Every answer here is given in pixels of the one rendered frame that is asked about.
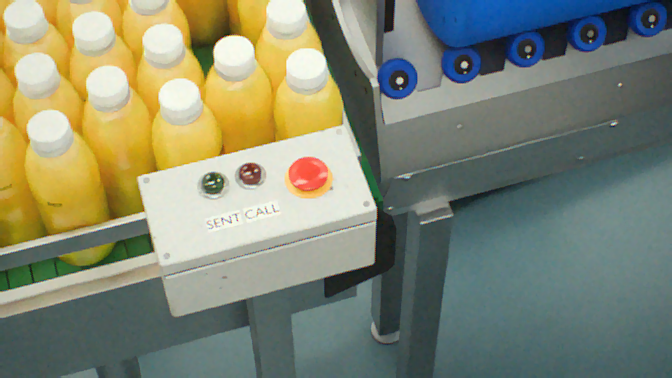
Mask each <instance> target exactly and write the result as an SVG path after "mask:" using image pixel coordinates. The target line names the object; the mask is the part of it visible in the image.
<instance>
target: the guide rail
mask: <svg viewBox="0 0 672 378"><path fill-rule="evenodd" d="M148 233H150V229H149V225H148V221H147V217H146V213H145V212H143V213H138V214H134V215H130V216H126V217H123V218H119V219H115V220H111V221H107V222H103V223H99V224H95V225H91V226H87V227H83V228H79V229H76V230H72V231H68V232H64V233H59V234H55V235H51V236H47V237H43V238H39V239H35V240H31V241H27V242H24V243H20V244H16V245H12V246H8V247H4V248H0V271H2V270H6V269H10V268H14V267H18V266H21V265H25V264H29V263H33V262H37V261H41V260H45V259H49V258H53V257H56V256H60V255H65V254H69V253H73V252H77V251H81V250H85V249H88V248H92V247H96V246H100V245H104V244H108V243H112V242H116V241H119V240H123V239H127V238H131V237H135V236H139V235H144V234H148Z"/></svg>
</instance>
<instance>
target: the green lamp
mask: <svg viewBox="0 0 672 378"><path fill-rule="evenodd" d="M200 184H201V188H202V190H203V191H204V192H206V193H208V194H217V193H219V192H221V191H222V190H223V189H224V188H225V184H226V183H225V179H224V177H223V175H222V174H221V173H219V172H214V171H211V172H207V173H205V174H204V175H203V176H202V178H201V182H200Z"/></svg>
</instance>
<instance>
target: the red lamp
mask: <svg viewBox="0 0 672 378"><path fill-rule="evenodd" d="M238 176H239V179H240V180H241V182H243V183H245V184H249V185H251V184H255V183H257V182H259V181H260V180H261V178H262V170H261V168H260V166H259V165H258V164H256V163H254V162H247V163H245V164H243V165H242V166H241V167H240V169H239V172H238Z"/></svg>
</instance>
